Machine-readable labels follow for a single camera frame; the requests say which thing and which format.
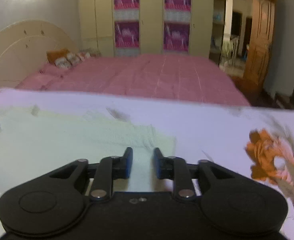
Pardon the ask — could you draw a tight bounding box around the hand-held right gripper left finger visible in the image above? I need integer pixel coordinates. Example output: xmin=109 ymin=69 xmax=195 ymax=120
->
xmin=47 ymin=147 xmax=133 ymax=202

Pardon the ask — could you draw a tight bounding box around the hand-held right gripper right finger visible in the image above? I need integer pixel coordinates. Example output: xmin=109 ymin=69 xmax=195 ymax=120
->
xmin=153 ymin=147 xmax=237 ymax=202

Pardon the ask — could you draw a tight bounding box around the light green sweater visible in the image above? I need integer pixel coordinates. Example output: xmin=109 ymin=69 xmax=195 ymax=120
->
xmin=0 ymin=106 xmax=176 ymax=193

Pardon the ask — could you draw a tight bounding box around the purple floral bedsheet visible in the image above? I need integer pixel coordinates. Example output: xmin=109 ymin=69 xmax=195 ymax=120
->
xmin=0 ymin=87 xmax=294 ymax=240

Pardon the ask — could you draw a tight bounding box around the cream arched headboard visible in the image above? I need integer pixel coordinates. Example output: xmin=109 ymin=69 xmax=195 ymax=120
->
xmin=0 ymin=19 xmax=79 ymax=88

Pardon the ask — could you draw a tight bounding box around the pink bedspread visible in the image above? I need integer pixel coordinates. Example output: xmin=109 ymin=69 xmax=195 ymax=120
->
xmin=15 ymin=53 xmax=252 ymax=107

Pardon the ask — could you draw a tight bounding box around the orange pillow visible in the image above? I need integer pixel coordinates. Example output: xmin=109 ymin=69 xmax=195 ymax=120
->
xmin=46 ymin=49 xmax=70 ymax=64

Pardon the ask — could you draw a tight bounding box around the patterned pillow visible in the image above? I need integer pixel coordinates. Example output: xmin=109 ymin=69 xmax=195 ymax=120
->
xmin=54 ymin=51 xmax=102 ymax=69

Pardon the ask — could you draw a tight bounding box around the yellowish cloth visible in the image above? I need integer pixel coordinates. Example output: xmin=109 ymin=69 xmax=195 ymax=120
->
xmin=221 ymin=41 xmax=233 ymax=58

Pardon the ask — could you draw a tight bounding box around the metal stair railing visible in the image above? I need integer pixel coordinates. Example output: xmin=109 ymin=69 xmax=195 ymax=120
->
xmin=220 ymin=35 xmax=240 ymax=67

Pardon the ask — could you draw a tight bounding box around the cream wardrobe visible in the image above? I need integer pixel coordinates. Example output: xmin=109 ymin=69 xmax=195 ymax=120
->
xmin=78 ymin=0 xmax=215 ymax=58

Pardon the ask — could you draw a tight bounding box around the open corner shelf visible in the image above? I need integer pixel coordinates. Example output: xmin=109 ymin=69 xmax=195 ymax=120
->
xmin=209 ymin=0 xmax=228 ymax=65

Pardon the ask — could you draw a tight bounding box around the brown wooden door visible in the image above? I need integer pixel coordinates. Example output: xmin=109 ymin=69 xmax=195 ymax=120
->
xmin=244 ymin=0 xmax=276 ymax=93

